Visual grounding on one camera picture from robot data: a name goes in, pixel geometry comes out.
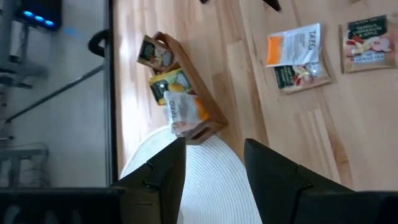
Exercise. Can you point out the yellow lemon lime tea bag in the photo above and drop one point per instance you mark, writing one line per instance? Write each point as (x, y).
(172, 84)

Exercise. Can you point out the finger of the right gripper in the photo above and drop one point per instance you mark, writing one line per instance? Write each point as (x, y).
(275, 4)
(204, 1)

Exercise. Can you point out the black device with blue lights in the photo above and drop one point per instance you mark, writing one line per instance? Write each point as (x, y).
(38, 15)

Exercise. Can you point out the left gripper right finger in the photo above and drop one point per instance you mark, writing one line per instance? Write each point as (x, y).
(273, 186)

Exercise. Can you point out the gold vanilla cinnamon tea bag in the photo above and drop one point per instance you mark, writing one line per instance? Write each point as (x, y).
(368, 46)
(155, 54)
(298, 79)

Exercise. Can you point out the wooden three-compartment tray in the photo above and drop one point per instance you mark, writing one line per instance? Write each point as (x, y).
(205, 102)

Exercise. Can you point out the white orange Tazo tea bag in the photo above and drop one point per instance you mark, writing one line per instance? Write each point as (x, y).
(295, 46)
(183, 112)

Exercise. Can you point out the black frame bracket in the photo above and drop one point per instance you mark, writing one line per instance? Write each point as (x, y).
(96, 43)

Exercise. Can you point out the white round woven placemat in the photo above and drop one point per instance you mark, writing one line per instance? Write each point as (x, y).
(214, 186)

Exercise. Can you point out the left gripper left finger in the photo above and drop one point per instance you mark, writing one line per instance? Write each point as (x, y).
(155, 186)

